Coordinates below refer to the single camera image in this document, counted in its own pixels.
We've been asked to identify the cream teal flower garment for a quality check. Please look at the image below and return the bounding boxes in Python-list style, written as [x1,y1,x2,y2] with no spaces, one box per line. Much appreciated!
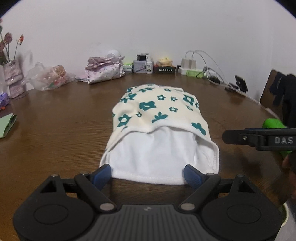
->
[100,84,219,185]

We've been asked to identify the wooden chair with dark clothes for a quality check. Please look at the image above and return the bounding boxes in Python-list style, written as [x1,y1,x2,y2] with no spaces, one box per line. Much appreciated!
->
[259,69,295,128]

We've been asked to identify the black phone stand clip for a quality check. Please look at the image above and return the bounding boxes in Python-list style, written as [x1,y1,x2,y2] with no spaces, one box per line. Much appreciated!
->
[225,75,248,93]

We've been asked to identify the green tissue pack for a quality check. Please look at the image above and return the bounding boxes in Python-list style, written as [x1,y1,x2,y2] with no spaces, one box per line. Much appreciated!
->
[186,70,206,78]

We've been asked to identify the white power strip with chargers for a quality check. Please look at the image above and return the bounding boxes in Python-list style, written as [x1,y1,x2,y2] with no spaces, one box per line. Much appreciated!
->
[177,58,202,75]

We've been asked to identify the floral lilac fabric pouch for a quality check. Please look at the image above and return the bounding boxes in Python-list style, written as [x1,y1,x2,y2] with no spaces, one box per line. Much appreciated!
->
[85,56,125,84]

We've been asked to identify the green folded paper card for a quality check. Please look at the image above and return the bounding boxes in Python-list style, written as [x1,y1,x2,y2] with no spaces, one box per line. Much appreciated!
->
[0,113,16,138]

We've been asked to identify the clear plastic bag with snacks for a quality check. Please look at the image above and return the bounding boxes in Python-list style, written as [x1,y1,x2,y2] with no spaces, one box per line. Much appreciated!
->
[21,62,76,91]

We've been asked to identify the black box with yellow item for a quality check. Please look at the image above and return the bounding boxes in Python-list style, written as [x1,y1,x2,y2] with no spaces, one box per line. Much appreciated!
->
[154,58,176,74]

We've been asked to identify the grey metal tin box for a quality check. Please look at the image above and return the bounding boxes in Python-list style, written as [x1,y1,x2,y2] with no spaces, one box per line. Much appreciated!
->
[132,60,146,74]

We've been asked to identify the small white medicine bottle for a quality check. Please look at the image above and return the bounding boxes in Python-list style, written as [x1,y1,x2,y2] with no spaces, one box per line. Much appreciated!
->
[145,61,153,74]

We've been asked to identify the purple toy figure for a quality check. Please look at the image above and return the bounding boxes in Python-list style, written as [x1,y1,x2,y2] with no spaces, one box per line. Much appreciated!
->
[0,93,10,111]

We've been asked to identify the lilac knitted vase cover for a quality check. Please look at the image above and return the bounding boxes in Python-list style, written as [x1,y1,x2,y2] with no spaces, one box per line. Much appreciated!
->
[3,60,25,99]

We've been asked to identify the white charging cables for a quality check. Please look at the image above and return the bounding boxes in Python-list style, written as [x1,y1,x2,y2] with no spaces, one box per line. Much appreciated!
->
[184,49,232,88]

